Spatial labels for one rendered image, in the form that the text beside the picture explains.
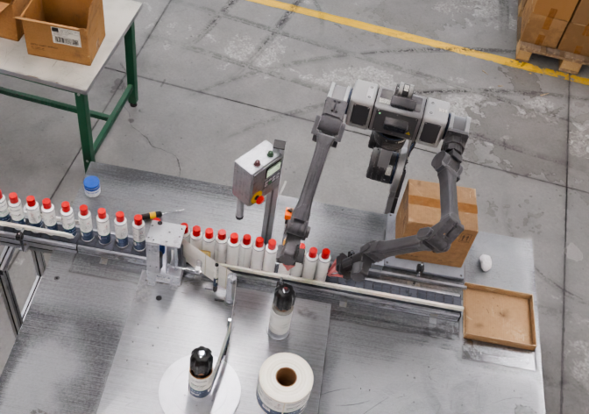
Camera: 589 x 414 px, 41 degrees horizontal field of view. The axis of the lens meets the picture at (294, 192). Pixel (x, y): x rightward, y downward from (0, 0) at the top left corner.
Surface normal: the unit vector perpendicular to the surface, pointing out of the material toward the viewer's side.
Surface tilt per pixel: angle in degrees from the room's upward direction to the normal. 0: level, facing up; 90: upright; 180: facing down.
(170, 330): 0
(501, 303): 0
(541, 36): 92
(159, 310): 0
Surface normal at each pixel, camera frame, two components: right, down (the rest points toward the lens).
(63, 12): -0.17, 0.75
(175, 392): 0.11, -0.64
